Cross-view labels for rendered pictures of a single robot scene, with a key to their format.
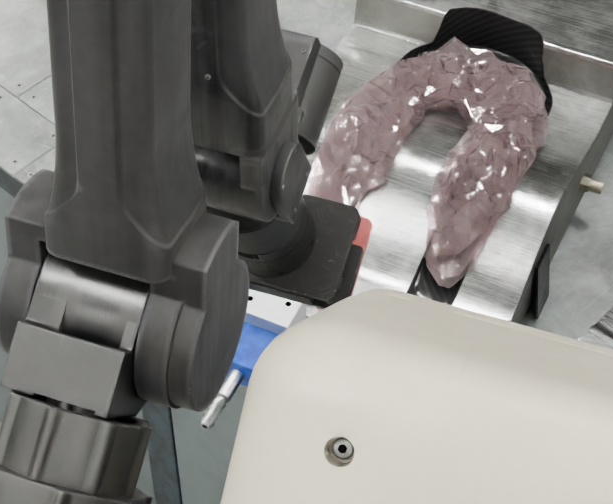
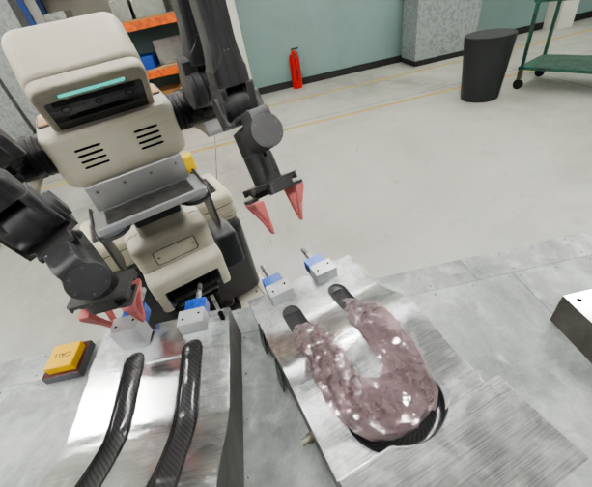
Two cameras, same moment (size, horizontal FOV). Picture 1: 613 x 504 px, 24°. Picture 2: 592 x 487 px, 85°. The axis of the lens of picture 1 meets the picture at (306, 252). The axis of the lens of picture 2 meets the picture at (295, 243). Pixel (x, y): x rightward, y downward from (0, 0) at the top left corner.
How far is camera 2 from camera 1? 1.20 m
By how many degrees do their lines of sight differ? 84
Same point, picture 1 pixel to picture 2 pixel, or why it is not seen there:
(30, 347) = not seen: hidden behind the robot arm
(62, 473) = not seen: hidden behind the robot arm
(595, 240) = (294, 439)
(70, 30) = not seen: outside the picture
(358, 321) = (101, 18)
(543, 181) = (299, 375)
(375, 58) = (447, 375)
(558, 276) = (289, 405)
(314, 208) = (263, 184)
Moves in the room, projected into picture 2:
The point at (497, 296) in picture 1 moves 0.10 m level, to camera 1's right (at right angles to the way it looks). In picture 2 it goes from (276, 338) to (239, 381)
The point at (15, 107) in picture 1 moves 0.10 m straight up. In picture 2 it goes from (504, 270) to (516, 236)
